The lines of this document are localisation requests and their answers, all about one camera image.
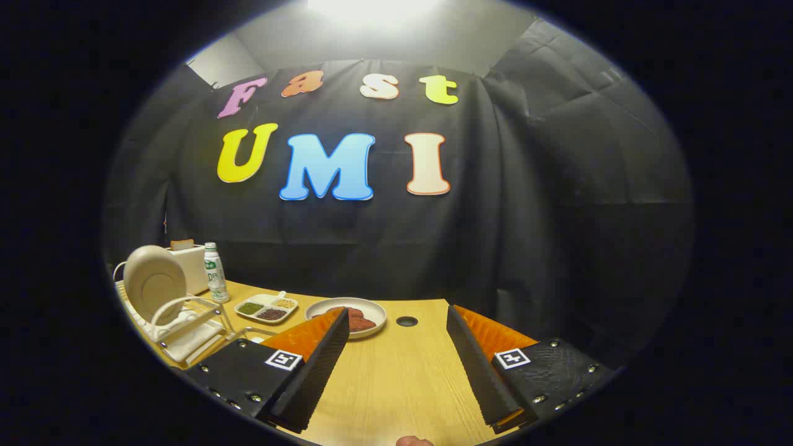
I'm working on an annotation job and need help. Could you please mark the white plate with food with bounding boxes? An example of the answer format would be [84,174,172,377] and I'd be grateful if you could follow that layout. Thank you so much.
[305,297,388,339]

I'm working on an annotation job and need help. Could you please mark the reddish brown meat slices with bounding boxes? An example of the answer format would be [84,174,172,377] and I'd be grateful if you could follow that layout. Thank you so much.
[313,306,377,332]

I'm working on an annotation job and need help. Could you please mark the black backdrop cloth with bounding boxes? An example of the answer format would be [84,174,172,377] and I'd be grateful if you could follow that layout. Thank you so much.
[102,19,694,372]

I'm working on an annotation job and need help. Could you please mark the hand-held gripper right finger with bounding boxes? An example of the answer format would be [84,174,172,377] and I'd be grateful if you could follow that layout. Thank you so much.
[446,304,614,434]

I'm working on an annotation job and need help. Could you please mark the beige plate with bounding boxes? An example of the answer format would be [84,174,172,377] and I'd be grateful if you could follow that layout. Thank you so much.
[123,245,188,326]

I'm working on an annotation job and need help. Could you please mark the white wire dish rack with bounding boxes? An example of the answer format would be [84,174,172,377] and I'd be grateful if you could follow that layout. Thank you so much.
[113,260,236,364]

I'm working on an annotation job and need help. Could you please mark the white divided snack dish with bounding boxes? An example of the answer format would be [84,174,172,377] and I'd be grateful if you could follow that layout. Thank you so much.
[234,291,299,325]

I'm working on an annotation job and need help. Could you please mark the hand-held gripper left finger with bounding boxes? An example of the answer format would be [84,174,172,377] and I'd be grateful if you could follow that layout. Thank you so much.
[186,307,351,434]

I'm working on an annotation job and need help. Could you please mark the white bottle with green label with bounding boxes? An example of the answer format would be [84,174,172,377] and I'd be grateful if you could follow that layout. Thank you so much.
[204,242,231,304]

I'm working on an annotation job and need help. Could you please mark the white toaster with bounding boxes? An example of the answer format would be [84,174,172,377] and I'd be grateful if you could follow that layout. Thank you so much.
[169,243,209,295]

